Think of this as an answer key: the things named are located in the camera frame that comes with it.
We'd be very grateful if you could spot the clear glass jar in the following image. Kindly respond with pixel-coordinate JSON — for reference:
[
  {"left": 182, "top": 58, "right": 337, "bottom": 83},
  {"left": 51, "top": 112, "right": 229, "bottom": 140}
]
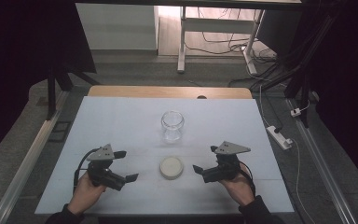
[{"left": 160, "top": 110, "right": 186, "bottom": 145}]

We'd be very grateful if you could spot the white power strip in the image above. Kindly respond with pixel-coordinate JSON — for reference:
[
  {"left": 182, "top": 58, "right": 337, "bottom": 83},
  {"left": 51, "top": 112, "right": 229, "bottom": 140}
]
[{"left": 266, "top": 125, "right": 294, "bottom": 151}]

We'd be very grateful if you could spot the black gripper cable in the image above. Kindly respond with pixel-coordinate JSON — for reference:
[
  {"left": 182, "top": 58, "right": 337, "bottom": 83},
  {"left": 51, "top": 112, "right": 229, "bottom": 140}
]
[
  {"left": 73, "top": 147, "right": 103, "bottom": 194},
  {"left": 238, "top": 161, "right": 257, "bottom": 198}
]

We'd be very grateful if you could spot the aluminium floor rail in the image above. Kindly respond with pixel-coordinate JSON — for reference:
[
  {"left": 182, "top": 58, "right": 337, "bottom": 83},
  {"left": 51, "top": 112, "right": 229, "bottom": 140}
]
[
  {"left": 284, "top": 97, "right": 358, "bottom": 224},
  {"left": 0, "top": 90, "right": 71, "bottom": 224}
]

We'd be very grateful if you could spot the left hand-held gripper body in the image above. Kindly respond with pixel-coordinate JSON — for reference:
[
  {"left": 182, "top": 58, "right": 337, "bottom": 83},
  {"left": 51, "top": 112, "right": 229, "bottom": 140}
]
[{"left": 86, "top": 143, "right": 127, "bottom": 191}]

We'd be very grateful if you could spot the white desk frame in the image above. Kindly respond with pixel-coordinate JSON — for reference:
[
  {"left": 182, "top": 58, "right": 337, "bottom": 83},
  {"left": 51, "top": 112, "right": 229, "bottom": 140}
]
[{"left": 176, "top": 6, "right": 267, "bottom": 76}]

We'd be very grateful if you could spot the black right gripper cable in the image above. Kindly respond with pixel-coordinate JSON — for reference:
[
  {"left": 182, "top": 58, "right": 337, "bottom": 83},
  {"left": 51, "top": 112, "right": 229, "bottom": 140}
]
[{"left": 238, "top": 161, "right": 257, "bottom": 198}]

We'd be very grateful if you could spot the wooden table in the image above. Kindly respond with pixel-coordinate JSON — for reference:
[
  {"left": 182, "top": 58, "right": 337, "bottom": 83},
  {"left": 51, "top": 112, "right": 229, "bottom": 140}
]
[{"left": 87, "top": 85, "right": 254, "bottom": 101}]

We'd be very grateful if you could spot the person's right hand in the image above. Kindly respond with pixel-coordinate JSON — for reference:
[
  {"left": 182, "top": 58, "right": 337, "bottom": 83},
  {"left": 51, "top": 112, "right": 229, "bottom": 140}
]
[{"left": 218, "top": 162, "right": 256, "bottom": 207}]

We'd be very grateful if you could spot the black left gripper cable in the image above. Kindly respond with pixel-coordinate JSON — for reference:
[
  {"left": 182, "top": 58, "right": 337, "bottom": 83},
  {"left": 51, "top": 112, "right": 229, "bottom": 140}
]
[{"left": 73, "top": 147, "right": 103, "bottom": 194}]

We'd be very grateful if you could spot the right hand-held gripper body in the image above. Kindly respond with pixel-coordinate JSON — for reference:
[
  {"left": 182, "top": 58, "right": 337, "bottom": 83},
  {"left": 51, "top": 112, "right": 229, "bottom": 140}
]
[{"left": 202, "top": 140, "right": 252, "bottom": 184}]

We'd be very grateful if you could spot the black metal stand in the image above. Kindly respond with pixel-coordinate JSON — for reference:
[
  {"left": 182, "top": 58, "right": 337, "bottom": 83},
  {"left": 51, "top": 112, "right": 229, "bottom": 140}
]
[
  {"left": 45, "top": 64, "right": 101, "bottom": 121},
  {"left": 251, "top": 12, "right": 341, "bottom": 129}
]

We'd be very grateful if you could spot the small white adapter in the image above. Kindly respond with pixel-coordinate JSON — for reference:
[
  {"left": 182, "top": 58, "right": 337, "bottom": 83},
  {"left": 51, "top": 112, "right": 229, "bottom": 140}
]
[{"left": 290, "top": 106, "right": 303, "bottom": 119}]

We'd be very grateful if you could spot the dark curtain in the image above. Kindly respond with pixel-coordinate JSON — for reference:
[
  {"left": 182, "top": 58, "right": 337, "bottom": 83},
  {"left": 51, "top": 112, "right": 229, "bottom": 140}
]
[
  {"left": 0, "top": 0, "right": 98, "bottom": 167},
  {"left": 307, "top": 0, "right": 358, "bottom": 194}
]

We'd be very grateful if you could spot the white table cover sheet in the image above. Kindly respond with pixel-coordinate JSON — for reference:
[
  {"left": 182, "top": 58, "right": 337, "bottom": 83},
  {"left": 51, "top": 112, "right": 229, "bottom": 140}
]
[{"left": 34, "top": 95, "right": 295, "bottom": 217}]

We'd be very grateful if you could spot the black floor pad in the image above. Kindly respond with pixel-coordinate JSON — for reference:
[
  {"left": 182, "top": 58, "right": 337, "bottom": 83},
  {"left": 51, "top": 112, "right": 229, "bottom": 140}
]
[{"left": 48, "top": 120, "right": 73, "bottom": 144}]

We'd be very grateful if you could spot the white round jar lid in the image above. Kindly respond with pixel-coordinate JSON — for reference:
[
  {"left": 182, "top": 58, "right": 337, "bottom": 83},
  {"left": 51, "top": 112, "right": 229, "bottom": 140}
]
[{"left": 158, "top": 156, "right": 185, "bottom": 180}]

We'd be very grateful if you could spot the white power strip cable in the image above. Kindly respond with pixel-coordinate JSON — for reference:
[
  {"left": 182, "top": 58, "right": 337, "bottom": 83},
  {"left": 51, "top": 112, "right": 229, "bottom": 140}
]
[{"left": 290, "top": 138, "right": 317, "bottom": 224}]

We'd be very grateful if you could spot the tangle of black floor cables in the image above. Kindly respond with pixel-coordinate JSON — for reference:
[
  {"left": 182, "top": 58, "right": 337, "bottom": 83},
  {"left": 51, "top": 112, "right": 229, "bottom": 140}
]
[{"left": 185, "top": 7, "right": 279, "bottom": 64}]

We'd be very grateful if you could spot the person's left hand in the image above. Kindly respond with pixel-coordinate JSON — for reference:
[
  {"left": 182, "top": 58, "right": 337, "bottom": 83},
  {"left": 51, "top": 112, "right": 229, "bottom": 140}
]
[{"left": 67, "top": 171, "right": 107, "bottom": 216}]

